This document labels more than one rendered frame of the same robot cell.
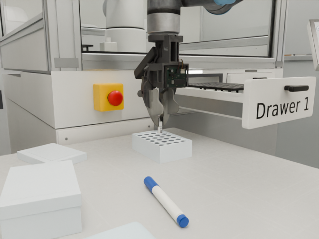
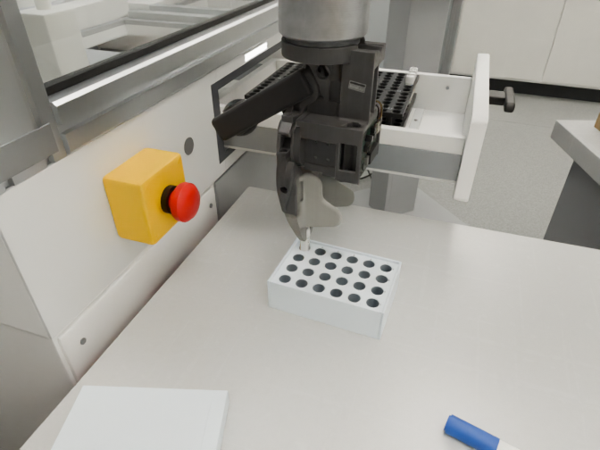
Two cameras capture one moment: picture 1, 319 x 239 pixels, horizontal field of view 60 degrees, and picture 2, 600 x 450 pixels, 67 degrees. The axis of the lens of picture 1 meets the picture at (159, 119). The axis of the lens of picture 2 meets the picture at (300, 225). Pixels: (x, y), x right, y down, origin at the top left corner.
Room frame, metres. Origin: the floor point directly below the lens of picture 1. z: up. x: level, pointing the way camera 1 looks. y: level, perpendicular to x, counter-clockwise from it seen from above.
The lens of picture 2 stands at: (0.34, 0.24, 1.12)
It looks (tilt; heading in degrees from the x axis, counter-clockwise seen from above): 35 degrees down; 325
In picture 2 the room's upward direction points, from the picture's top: straight up
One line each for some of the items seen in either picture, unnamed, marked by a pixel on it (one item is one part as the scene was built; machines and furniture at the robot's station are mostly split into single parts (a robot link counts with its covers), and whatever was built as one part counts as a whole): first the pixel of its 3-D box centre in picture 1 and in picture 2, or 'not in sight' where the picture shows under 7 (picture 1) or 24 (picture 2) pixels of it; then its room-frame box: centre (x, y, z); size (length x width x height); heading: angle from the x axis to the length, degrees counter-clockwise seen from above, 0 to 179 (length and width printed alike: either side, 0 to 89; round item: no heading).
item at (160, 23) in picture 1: (164, 26); (324, 11); (0.66, -0.01, 1.05); 0.08 x 0.08 x 0.05
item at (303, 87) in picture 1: (294, 87); (499, 98); (0.67, -0.32, 0.91); 0.07 x 0.04 x 0.01; 126
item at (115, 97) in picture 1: (114, 97); (180, 201); (0.72, 0.12, 0.88); 0.04 x 0.03 x 0.04; 126
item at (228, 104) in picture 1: (219, 96); (329, 107); (0.86, -0.19, 0.86); 0.40 x 0.26 x 0.06; 36
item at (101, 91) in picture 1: (108, 96); (152, 195); (0.74, 0.14, 0.88); 0.07 x 0.05 x 0.07; 126
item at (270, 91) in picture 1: (282, 100); (473, 118); (0.69, -0.31, 0.87); 0.29 x 0.02 x 0.11; 126
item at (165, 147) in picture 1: (160, 144); (335, 284); (0.61, 0.00, 0.78); 0.12 x 0.08 x 0.04; 33
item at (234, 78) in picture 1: (252, 86); not in sight; (1.13, -0.38, 0.87); 0.29 x 0.02 x 0.11; 126
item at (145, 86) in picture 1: (151, 88); (293, 170); (0.66, 0.02, 0.91); 0.05 x 0.02 x 0.09; 122
